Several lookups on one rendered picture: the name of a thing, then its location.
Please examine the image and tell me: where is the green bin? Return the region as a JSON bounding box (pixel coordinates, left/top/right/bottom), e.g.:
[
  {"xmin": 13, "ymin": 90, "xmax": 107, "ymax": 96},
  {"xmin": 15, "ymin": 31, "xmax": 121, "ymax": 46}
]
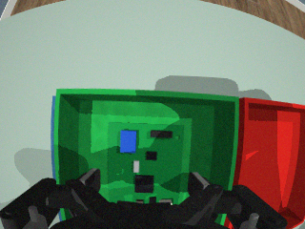
[{"xmin": 54, "ymin": 89, "xmax": 239, "ymax": 204}]

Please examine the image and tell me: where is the green circuit board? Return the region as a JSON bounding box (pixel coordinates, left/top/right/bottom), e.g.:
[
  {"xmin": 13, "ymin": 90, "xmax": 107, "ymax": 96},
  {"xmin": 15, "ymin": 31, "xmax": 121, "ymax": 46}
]
[{"xmin": 108, "ymin": 122, "xmax": 184, "ymax": 205}]

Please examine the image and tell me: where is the red bin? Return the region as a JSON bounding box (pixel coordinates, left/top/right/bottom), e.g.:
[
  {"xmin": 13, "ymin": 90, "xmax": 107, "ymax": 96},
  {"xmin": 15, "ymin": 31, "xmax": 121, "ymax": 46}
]
[{"xmin": 233, "ymin": 97, "xmax": 305, "ymax": 229}]

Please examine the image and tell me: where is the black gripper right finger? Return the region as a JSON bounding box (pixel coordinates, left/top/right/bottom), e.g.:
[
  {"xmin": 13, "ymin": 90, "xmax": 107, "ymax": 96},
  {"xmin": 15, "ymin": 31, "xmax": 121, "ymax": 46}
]
[{"xmin": 161, "ymin": 172, "xmax": 288, "ymax": 229}]

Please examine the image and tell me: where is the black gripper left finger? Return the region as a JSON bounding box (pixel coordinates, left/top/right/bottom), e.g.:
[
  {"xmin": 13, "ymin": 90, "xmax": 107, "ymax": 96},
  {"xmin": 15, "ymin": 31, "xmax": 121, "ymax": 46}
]
[{"xmin": 0, "ymin": 168, "xmax": 126, "ymax": 229}]

